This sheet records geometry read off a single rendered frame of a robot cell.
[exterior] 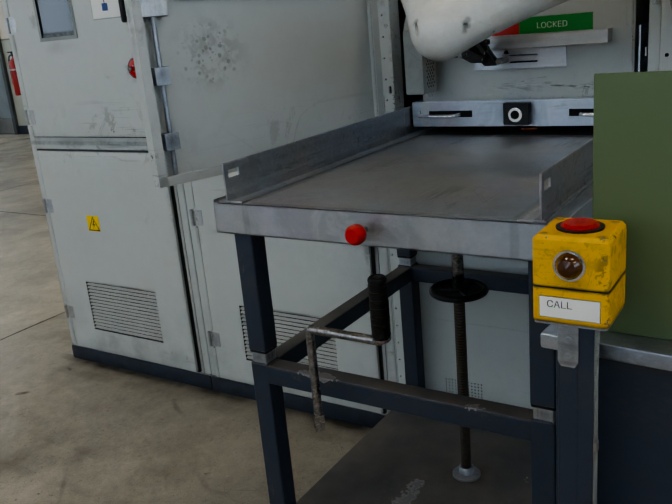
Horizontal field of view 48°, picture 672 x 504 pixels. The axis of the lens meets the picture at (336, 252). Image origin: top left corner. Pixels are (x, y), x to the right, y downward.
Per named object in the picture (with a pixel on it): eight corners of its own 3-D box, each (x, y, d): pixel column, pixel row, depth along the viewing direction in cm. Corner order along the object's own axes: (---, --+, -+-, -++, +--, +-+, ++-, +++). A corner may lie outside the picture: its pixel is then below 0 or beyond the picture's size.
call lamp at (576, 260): (582, 287, 77) (582, 255, 76) (548, 283, 78) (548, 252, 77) (586, 282, 78) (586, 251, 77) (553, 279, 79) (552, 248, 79)
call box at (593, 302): (608, 333, 78) (609, 239, 75) (531, 323, 82) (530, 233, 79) (625, 306, 84) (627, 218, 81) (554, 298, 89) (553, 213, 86)
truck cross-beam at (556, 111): (644, 125, 159) (645, 96, 157) (413, 126, 188) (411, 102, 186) (648, 122, 163) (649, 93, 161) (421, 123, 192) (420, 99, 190)
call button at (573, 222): (594, 243, 78) (594, 228, 78) (555, 240, 80) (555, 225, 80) (604, 232, 81) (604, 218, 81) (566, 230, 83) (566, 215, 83)
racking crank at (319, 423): (309, 431, 133) (291, 269, 124) (319, 423, 135) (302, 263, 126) (393, 453, 124) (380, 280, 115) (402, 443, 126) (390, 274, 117)
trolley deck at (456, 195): (565, 264, 102) (565, 221, 101) (217, 232, 135) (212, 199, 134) (660, 164, 156) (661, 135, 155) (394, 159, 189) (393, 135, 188)
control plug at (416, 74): (424, 95, 173) (420, 14, 168) (405, 95, 175) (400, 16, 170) (439, 90, 179) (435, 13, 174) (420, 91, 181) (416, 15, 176)
